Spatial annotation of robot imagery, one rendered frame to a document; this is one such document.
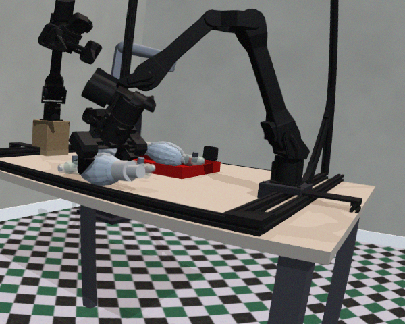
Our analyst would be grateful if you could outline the red tray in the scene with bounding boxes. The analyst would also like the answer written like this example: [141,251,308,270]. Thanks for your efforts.
[140,155,219,179]

